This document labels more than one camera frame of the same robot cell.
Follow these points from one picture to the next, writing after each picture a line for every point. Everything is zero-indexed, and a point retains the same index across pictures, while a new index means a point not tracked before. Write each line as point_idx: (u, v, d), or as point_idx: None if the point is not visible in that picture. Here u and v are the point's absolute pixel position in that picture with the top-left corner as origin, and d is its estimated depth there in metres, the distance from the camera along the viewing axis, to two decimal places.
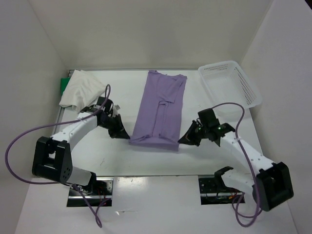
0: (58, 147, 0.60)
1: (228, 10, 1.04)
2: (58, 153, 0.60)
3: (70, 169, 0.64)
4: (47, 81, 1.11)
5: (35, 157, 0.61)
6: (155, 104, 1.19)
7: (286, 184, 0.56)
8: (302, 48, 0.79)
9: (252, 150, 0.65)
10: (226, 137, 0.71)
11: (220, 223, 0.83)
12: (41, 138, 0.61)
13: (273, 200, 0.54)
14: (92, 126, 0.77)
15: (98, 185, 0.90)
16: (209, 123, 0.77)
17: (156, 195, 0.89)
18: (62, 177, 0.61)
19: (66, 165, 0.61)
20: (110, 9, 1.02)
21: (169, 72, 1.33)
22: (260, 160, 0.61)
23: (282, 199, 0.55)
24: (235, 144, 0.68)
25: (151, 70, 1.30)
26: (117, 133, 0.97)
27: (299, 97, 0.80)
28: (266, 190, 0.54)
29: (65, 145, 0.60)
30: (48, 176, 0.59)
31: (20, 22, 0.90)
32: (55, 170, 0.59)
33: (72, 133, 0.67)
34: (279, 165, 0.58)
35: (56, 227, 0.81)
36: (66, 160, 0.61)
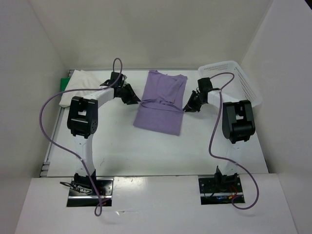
0: (89, 104, 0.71)
1: (228, 9, 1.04)
2: (89, 108, 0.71)
3: (96, 125, 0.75)
4: (47, 81, 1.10)
5: (69, 112, 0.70)
6: (156, 103, 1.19)
7: (249, 118, 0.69)
8: (302, 49, 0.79)
9: (226, 95, 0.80)
10: (211, 92, 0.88)
11: (220, 223, 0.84)
12: (74, 97, 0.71)
13: (235, 127, 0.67)
14: (110, 98, 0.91)
15: (98, 185, 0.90)
16: (204, 87, 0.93)
17: (156, 196, 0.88)
18: (91, 129, 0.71)
19: (94, 119, 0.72)
20: (110, 9, 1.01)
21: (169, 72, 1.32)
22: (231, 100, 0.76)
23: (244, 129, 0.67)
24: (216, 95, 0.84)
25: (151, 70, 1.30)
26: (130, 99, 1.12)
27: (299, 98, 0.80)
28: (229, 115, 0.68)
29: (95, 102, 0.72)
30: (80, 127, 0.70)
31: (20, 22, 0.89)
32: (86, 123, 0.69)
33: (98, 95, 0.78)
34: (244, 102, 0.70)
35: (56, 227, 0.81)
36: (95, 115, 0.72)
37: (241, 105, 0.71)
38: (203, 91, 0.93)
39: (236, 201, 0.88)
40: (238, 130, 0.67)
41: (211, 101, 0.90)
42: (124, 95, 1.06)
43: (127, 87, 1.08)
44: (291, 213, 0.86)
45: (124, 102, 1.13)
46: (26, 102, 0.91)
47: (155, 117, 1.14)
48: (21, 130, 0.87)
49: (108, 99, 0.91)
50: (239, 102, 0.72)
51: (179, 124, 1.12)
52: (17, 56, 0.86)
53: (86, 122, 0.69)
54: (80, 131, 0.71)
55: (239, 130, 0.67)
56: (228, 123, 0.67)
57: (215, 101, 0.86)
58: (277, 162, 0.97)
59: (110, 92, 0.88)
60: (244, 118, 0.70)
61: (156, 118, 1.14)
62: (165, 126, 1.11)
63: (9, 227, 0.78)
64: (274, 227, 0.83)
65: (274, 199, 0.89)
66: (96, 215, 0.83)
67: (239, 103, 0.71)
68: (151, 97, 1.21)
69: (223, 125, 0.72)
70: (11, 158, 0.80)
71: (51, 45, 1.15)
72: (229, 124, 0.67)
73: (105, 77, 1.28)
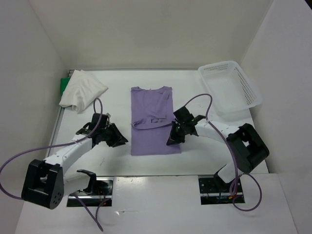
0: (50, 172, 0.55)
1: (228, 9, 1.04)
2: (49, 178, 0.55)
3: (61, 193, 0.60)
4: (47, 81, 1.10)
5: (25, 181, 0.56)
6: (147, 123, 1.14)
7: (258, 142, 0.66)
8: (302, 49, 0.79)
9: (220, 124, 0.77)
10: (199, 124, 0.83)
11: (220, 223, 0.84)
12: (33, 161, 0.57)
13: (252, 159, 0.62)
14: (86, 147, 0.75)
15: (98, 185, 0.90)
16: (185, 118, 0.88)
17: (156, 195, 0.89)
18: (52, 203, 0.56)
19: (57, 189, 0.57)
20: (110, 9, 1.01)
21: (151, 86, 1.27)
22: (228, 128, 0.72)
23: (260, 157, 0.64)
24: (206, 126, 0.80)
25: (133, 88, 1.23)
26: (117, 141, 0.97)
27: (299, 99, 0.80)
28: (240, 149, 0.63)
29: (57, 169, 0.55)
30: (37, 202, 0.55)
31: (20, 22, 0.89)
32: (47, 196, 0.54)
33: (66, 156, 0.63)
34: (245, 127, 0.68)
35: (56, 227, 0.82)
36: (57, 185, 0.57)
37: (243, 131, 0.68)
38: (186, 122, 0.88)
39: (236, 201, 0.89)
40: (255, 161, 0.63)
41: (201, 133, 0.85)
42: (108, 136, 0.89)
43: (112, 127, 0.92)
44: (291, 213, 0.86)
45: (109, 144, 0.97)
46: (25, 103, 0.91)
47: (147, 137, 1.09)
48: (21, 131, 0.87)
49: (84, 151, 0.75)
50: (239, 128, 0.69)
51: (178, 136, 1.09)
52: (17, 56, 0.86)
53: (45, 194, 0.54)
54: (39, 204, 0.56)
55: (256, 161, 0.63)
56: (243, 156, 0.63)
57: (208, 133, 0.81)
58: (276, 162, 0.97)
59: (86, 145, 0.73)
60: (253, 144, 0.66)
61: (151, 138, 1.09)
62: (159, 143, 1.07)
63: (9, 226, 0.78)
64: (274, 226, 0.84)
65: (274, 199, 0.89)
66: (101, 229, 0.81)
67: (240, 129, 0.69)
68: (140, 118, 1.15)
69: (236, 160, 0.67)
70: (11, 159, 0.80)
71: (51, 45, 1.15)
72: (244, 158, 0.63)
73: (105, 77, 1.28)
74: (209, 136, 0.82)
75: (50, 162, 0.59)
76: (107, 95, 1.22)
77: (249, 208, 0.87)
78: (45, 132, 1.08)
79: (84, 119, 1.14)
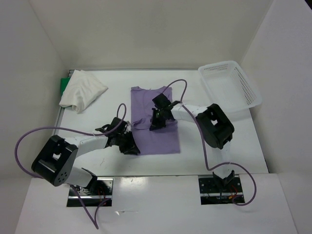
0: (66, 149, 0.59)
1: (228, 9, 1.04)
2: (63, 155, 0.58)
3: (67, 175, 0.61)
4: (47, 80, 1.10)
5: (40, 152, 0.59)
6: (147, 123, 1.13)
7: (224, 120, 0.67)
8: (302, 49, 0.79)
9: (192, 106, 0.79)
10: (175, 108, 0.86)
11: (219, 223, 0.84)
12: (53, 136, 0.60)
13: (219, 135, 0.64)
14: (100, 146, 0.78)
15: (98, 185, 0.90)
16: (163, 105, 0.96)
17: (157, 195, 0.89)
18: (57, 180, 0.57)
19: (65, 169, 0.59)
20: (110, 9, 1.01)
21: (151, 87, 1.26)
22: (199, 109, 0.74)
23: (225, 132, 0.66)
24: (181, 109, 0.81)
25: (133, 88, 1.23)
26: (128, 149, 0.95)
27: (299, 98, 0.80)
28: (207, 126, 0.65)
29: (73, 149, 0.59)
30: (44, 175, 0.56)
31: (20, 22, 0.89)
32: (53, 172, 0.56)
33: (83, 142, 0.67)
34: (212, 107, 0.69)
35: (56, 227, 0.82)
36: (67, 165, 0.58)
37: (211, 110, 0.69)
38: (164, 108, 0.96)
39: (236, 200, 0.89)
40: (222, 136, 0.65)
41: (178, 116, 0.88)
42: (123, 142, 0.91)
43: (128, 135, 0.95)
44: (291, 213, 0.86)
45: (121, 149, 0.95)
46: (25, 103, 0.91)
47: (147, 138, 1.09)
48: (21, 131, 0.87)
49: (97, 148, 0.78)
50: (207, 107, 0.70)
51: (178, 135, 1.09)
52: (17, 56, 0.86)
53: (52, 170, 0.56)
54: (44, 179, 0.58)
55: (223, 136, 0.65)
56: (210, 133, 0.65)
57: (183, 115, 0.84)
58: (276, 162, 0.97)
59: (101, 141, 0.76)
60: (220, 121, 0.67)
61: (151, 137, 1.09)
62: (159, 142, 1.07)
63: (9, 226, 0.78)
64: (274, 226, 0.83)
65: (274, 199, 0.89)
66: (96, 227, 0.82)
67: (208, 109, 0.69)
68: (140, 118, 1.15)
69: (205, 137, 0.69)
70: (11, 158, 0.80)
71: (51, 45, 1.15)
72: (212, 134, 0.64)
73: (105, 77, 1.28)
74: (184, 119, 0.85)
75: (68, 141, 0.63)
76: (107, 95, 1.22)
77: (243, 203, 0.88)
78: (45, 132, 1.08)
79: (84, 119, 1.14)
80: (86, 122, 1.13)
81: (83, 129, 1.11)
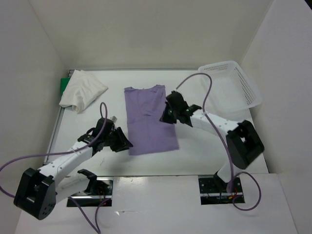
0: (42, 185, 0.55)
1: (228, 9, 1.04)
2: (40, 190, 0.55)
3: (52, 203, 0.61)
4: (47, 81, 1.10)
5: (19, 188, 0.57)
6: (143, 122, 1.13)
7: (255, 139, 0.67)
8: (302, 49, 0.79)
9: (217, 118, 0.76)
10: (195, 116, 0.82)
11: (219, 223, 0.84)
12: (29, 169, 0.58)
13: (248, 156, 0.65)
14: (86, 157, 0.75)
15: (98, 185, 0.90)
16: (178, 107, 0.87)
17: (156, 195, 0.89)
18: (41, 213, 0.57)
19: (48, 201, 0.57)
20: (110, 9, 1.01)
21: (146, 86, 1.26)
22: (226, 124, 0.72)
23: (255, 153, 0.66)
24: (203, 118, 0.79)
25: (126, 88, 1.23)
26: (121, 147, 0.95)
27: (299, 99, 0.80)
28: (237, 147, 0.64)
29: (49, 183, 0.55)
30: (28, 210, 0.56)
31: (20, 23, 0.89)
32: (35, 208, 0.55)
33: (62, 167, 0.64)
34: (243, 124, 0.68)
35: (57, 226, 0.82)
36: (48, 197, 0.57)
37: (241, 127, 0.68)
38: (180, 113, 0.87)
39: (236, 201, 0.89)
40: (250, 157, 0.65)
41: (196, 124, 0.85)
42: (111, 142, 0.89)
43: (117, 132, 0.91)
44: (291, 213, 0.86)
45: (113, 148, 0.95)
46: (25, 103, 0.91)
47: (144, 137, 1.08)
48: (21, 131, 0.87)
49: (84, 159, 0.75)
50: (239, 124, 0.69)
51: (174, 133, 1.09)
52: (16, 56, 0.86)
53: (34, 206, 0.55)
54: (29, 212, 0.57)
55: (251, 156, 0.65)
56: (241, 154, 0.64)
57: (203, 125, 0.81)
58: (276, 161, 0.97)
59: (86, 154, 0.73)
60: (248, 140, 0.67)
61: (149, 136, 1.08)
62: (156, 141, 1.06)
63: (9, 226, 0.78)
64: (275, 226, 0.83)
65: (274, 199, 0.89)
66: (97, 231, 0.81)
67: (239, 126, 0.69)
68: (135, 117, 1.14)
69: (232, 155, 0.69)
70: (11, 159, 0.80)
71: (51, 45, 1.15)
72: (242, 155, 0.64)
73: (105, 78, 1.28)
74: (202, 127, 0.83)
75: (43, 173, 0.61)
76: (107, 95, 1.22)
77: (245, 207, 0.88)
78: (45, 132, 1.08)
79: (84, 119, 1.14)
80: (86, 122, 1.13)
81: (83, 129, 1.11)
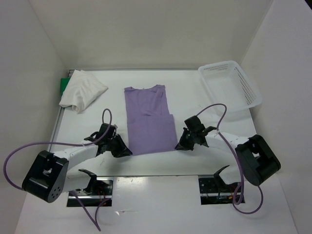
0: (56, 164, 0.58)
1: (228, 9, 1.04)
2: (54, 169, 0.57)
3: (60, 189, 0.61)
4: (47, 80, 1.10)
5: (29, 170, 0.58)
6: (143, 121, 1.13)
7: (268, 154, 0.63)
8: (302, 48, 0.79)
9: (229, 135, 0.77)
10: (209, 134, 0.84)
11: (220, 223, 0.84)
12: (43, 151, 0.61)
13: (263, 172, 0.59)
14: (91, 154, 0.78)
15: (98, 185, 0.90)
16: (195, 128, 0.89)
17: (156, 195, 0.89)
18: (50, 196, 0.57)
19: (58, 184, 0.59)
20: (110, 9, 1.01)
21: (146, 86, 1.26)
22: (238, 139, 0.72)
23: (270, 169, 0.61)
24: (216, 136, 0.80)
25: (126, 88, 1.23)
26: (121, 153, 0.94)
27: (299, 98, 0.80)
28: (246, 160, 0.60)
29: (64, 163, 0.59)
30: (36, 193, 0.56)
31: (20, 23, 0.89)
32: (46, 188, 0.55)
33: (73, 153, 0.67)
34: (255, 138, 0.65)
35: (57, 227, 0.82)
36: (59, 180, 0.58)
37: (253, 142, 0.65)
38: (196, 132, 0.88)
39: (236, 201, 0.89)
40: (265, 173, 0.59)
41: (212, 144, 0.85)
42: (113, 147, 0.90)
43: (119, 139, 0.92)
44: (291, 213, 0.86)
45: (114, 154, 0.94)
46: (25, 103, 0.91)
47: (145, 137, 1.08)
48: (21, 131, 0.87)
49: (88, 157, 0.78)
50: (249, 138, 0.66)
51: (174, 132, 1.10)
52: (17, 56, 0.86)
53: (45, 186, 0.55)
54: (37, 197, 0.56)
55: (266, 173, 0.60)
56: (252, 169, 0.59)
57: (217, 143, 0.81)
58: None
59: (91, 150, 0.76)
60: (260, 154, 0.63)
61: (149, 136, 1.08)
62: (156, 141, 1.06)
63: (9, 227, 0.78)
64: (275, 226, 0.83)
65: (273, 199, 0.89)
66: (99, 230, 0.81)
67: (250, 140, 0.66)
68: (135, 116, 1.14)
69: (244, 171, 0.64)
70: (11, 159, 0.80)
71: (51, 45, 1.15)
72: (254, 170, 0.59)
73: (105, 78, 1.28)
74: (218, 146, 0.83)
75: (58, 155, 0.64)
76: (107, 95, 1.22)
77: (249, 211, 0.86)
78: (45, 132, 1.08)
79: (84, 119, 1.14)
80: (86, 122, 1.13)
81: (83, 129, 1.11)
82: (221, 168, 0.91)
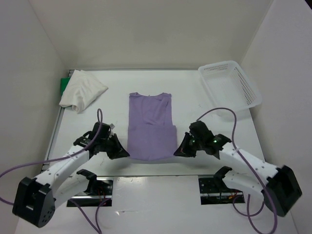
0: (39, 193, 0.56)
1: (228, 9, 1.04)
2: (38, 198, 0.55)
3: (50, 210, 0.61)
4: (47, 81, 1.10)
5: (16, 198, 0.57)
6: (143, 123, 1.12)
7: (295, 185, 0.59)
8: (302, 48, 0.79)
9: (253, 158, 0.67)
10: (225, 151, 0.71)
11: (219, 223, 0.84)
12: (25, 178, 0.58)
13: (288, 206, 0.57)
14: (83, 161, 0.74)
15: (98, 185, 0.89)
16: (204, 137, 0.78)
17: (156, 195, 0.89)
18: (41, 221, 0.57)
19: (46, 209, 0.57)
20: (110, 9, 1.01)
21: (146, 86, 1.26)
22: (264, 167, 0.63)
23: (294, 200, 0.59)
24: (235, 155, 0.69)
25: (131, 94, 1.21)
26: (116, 153, 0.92)
27: (299, 98, 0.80)
28: (278, 197, 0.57)
29: (47, 191, 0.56)
30: (27, 219, 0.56)
31: (20, 23, 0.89)
32: (34, 217, 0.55)
33: (58, 174, 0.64)
34: (284, 170, 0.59)
35: (57, 227, 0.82)
36: (47, 205, 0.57)
37: (281, 173, 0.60)
38: (205, 142, 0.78)
39: (236, 200, 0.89)
40: (290, 206, 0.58)
41: (224, 158, 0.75)
42: (109, 147, 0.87)
43: (114, 139, 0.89)
44: (291, 213, 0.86)
45: (109, 155, 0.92)
46: (25, 103, 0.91)
47: None
48: (21, 131, 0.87)
49: (80, 164, 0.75)
50: (278, 168, 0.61)
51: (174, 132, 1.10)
52: (16, 56, 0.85)
53: (33, 215, 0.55)
54: (27, 222, 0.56)
55: (290, 205, 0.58)
56: (281, 206, 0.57)
57: (232, 161, 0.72)
58: (277, 161, 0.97)
59: (82, 158, 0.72)
60: (285, 186, 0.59)
61: None
62: None
63: (9, 227, 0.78)
64: (275, 226, 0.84)
65: None
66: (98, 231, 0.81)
67: (278, 171, 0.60)
68: (138, 123, 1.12)
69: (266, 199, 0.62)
70: (11, 159, 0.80)
71: (51, 45, 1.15)
72: (282, 207, 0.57)
73: (105, 77, 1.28)
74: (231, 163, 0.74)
75: (39, 182, 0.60)
76: (107, 95, 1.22)
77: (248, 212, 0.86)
78: (45, 132, 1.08)
79: (84, 119, 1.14)
80: (86, 122, 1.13)
81: (83, 129, 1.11)
82: (223, 168, 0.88)
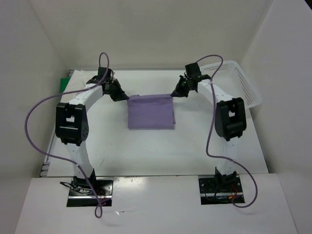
0: (76, 109, 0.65)
1: (228, 9, 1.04)
2: (76, 114, 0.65)
3: (87, 129, 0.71)
4: (47, 80, 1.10)
5: (56, 122, 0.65)
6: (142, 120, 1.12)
7: (241, 116, 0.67)
8: (302, 48, 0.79)
9: (220, 89, 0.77)
10: (202, 83, 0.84)
11: (219, 223, 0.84)
12: (58, 105, 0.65)
13: (228, 126, 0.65)
14: (98, 95, 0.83)
15: (98, 185, 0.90)
16: (192, 74, 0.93)
17: (156, 194, 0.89)
18: (83, 135, 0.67)
19: (84, 125, 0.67)
20: (110, 9, 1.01)
21: (146, 86, 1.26)
22: (224, 95, 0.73)
23: (237, 127, 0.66)
24: (207, 87, 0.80)
25: (132, 96, 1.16)
26: (119, 96, 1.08)
27: (299, 98, 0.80)
28: (222, 116, 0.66)
29: (82, 107, 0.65)
30: (69, 136, 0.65)
31: (20, 23, 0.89)
32: (76, 130, 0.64)
33: (85, 98, 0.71)
34: (236, 99, 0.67)
35: (57, 226, 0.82)
36: (84, 119, 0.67)
37: (233, 103, 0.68)
38: (192, 77, 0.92)
39: (236, 201, 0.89)
40: (231, 128, 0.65)
41: (202, 92, 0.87)
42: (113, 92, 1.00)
43: (116, 83, 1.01)
44: (291, 213, 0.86)
45: (113, 98, 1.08)
46: (25, 102, 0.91)
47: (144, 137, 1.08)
48: (21, 130, 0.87)
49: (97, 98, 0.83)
50: (233, 99, 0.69)
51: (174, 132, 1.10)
52: (16, 56, 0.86)
53: (75, 128, 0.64)
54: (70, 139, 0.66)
55: (232, 128, 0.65)
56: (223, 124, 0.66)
57: (207, 94, 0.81)
58: (277, 161, 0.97)
59: (98, 91, 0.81)
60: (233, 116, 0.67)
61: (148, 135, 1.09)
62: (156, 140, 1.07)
63: (9, 226, 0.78)
64: (274, 225, 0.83)
65: (273, 199, 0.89)
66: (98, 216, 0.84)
67: (232, 101, 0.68)
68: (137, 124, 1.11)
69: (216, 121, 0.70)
70: (11, 158, 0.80)
71: (52, 45, 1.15)
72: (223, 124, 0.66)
73: None
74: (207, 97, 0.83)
75: (73, 105, 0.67)
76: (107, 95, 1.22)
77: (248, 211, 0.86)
78: (45, 131, 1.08)
79: None
80: None
81: None
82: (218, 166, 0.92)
